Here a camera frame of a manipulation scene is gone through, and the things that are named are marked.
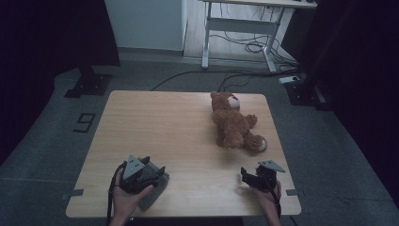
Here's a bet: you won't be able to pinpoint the white power strip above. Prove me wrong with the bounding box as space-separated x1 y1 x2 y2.
278 75 301 86

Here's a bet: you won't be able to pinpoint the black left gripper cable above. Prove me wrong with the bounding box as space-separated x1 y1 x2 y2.
106 161 127 226

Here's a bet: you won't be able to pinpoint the white cabinet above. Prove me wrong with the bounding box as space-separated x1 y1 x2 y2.
104 0 188 52

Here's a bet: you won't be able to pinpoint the tangled black cables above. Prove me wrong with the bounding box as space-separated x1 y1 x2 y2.
209 3 299 70

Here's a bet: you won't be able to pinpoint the grey fluffy cloth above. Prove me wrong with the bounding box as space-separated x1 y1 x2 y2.
137 161 170 212

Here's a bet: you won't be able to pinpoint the white desk frame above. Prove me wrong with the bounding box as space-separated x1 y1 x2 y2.
200 0 318 74

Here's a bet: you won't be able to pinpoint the brown teddy bear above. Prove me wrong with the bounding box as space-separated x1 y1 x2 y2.
210 90 268 154

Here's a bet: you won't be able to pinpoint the dark curtain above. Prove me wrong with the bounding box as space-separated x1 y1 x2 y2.
281 0 399 205
0 0 121 166

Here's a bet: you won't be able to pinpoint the person's right hand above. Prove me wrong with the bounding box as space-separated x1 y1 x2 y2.
250 180 282 218

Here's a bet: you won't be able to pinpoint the black floor cable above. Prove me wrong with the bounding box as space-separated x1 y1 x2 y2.
150 69 299 93

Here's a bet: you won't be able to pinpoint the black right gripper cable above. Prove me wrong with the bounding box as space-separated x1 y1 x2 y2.
264 173 282 220

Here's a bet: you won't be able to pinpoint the person's left hand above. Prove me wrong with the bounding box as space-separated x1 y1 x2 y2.
111 169 155 221

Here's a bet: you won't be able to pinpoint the grey tape piece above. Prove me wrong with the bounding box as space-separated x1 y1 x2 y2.
61 188 85 202
285 188 306 198

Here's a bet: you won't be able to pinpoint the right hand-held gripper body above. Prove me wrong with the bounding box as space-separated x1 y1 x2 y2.
247 159 287 193

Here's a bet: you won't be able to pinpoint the black floor tape mark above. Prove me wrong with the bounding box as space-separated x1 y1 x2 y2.
72 112 97 134

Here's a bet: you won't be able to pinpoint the black stand base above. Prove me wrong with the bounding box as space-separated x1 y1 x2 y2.
284 78 334 112
64 65 114 99

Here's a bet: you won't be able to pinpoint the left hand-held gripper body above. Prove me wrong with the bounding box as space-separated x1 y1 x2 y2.
119 153 159 194

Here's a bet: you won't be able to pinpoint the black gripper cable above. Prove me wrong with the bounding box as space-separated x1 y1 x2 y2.
264 173 282 220
106 161 127 226

